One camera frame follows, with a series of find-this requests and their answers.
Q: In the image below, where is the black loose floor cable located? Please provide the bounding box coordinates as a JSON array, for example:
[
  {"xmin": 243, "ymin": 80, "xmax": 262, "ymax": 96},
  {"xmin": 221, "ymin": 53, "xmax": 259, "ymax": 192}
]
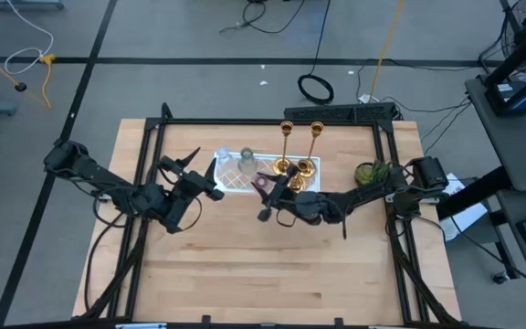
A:
[{"xmin": 219, "ymin": 0, "xmax": 308, "ymax": 36}]

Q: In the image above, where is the pink glass candle holder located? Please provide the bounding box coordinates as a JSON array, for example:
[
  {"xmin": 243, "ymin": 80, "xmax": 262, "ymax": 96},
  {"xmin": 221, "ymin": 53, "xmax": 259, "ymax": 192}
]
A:
[{"xmin": 254, "ymin": 172, "xmax": 276, "ymax": 193}]

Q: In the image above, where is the white wire shelf rack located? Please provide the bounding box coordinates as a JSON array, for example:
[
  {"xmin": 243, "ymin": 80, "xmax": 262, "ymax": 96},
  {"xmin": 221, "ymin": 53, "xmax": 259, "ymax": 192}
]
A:
[{"xmin": 208, "ymin": 143, "xmax": 321, "ymax": 205}]

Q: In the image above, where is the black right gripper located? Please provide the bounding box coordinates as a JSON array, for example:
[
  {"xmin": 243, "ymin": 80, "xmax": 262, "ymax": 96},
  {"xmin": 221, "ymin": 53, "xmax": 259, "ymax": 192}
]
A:
[{"xmin": 250, "ymin": 164, "xmax": 337, "ymax": 225}]

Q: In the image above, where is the orange floor cable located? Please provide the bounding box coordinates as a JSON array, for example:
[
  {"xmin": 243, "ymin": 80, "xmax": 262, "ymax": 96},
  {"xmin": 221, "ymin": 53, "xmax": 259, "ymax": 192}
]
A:
[{"xmin": 370, "ymin": 0, "xmax": 405, "ymax": 101}]

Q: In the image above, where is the yellow cord with black knob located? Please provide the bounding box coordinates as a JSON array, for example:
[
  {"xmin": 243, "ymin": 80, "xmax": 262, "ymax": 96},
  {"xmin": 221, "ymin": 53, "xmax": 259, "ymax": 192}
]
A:
[{"xmin": 0, "ymin": 42, "xmax": 52, "ymax": 109}]

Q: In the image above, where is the small potted green plant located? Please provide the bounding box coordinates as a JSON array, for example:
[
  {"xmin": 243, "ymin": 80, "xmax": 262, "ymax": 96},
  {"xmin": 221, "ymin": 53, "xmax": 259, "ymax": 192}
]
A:
[{"xmin": 352, "ymin": 158, "xmax": 395, "ymax": 187}]

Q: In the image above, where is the black aluminium table frame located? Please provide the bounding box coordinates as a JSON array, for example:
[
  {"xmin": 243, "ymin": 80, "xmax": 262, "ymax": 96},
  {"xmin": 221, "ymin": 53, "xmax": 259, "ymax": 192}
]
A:
[{"xmin": 73, "ymin": 102, "xmax": 463, "ymax": 329}]

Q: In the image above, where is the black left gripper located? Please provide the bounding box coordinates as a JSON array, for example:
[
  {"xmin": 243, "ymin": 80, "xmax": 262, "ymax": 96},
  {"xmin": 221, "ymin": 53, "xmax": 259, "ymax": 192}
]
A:
[{"xmin": 160, "ymin": 147, "xmax": 226, "ymax": 234}]

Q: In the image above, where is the white floor cable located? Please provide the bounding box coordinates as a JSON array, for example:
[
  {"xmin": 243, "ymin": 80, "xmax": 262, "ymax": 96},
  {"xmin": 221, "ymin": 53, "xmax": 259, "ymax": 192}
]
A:
[{"xmin": 5, "ymin": 0, "xmax": 55, "ymax": 77}]

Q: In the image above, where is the yellow cable with plug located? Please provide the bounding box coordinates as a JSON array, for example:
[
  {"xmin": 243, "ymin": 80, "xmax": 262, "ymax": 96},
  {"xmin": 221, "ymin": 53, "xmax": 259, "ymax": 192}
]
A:
[{"xmin": 38, "ymin": 53, "xmax": 58, "ymax": 110}]

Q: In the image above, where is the black coiled floor cable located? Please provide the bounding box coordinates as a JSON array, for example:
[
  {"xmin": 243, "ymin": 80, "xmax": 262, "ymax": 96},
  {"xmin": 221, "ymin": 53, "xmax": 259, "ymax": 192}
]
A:
[{"xmin": 297, "ymin": 0, "xmax": 335, "ymax": 105}]

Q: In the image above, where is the green glass candle holder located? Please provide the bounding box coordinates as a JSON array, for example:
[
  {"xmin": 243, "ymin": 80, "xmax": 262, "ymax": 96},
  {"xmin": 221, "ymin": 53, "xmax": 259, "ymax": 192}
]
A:
[{"xmin": 237, "ymin": 146, "xmax": 259, "ymax": 175}]

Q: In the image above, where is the tall gold candlestick holder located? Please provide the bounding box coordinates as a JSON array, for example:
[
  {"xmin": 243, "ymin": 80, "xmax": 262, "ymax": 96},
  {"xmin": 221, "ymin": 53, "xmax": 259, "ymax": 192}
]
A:
[
  {"xmin": 272, "ymin": 120, "xmax": 295, "ymax": 176},
  {"xmin": 297, "ymin": 121, "xmax": 326, "ymax": 179}
]

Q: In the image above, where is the grey cart top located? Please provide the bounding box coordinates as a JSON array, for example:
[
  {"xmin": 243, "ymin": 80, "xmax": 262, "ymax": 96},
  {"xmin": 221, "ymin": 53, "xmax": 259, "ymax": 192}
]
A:
[{"xmin": 464, "ymin": 75, "xmax": 526, "ymax": 193}]

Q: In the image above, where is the white paper sheet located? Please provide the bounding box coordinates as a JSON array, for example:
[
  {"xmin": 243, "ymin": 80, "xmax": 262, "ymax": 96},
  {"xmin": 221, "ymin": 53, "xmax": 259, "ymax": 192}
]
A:
[{"xmin": 436, "ymin": 172, "xmax": 490, "ymax": 242}]

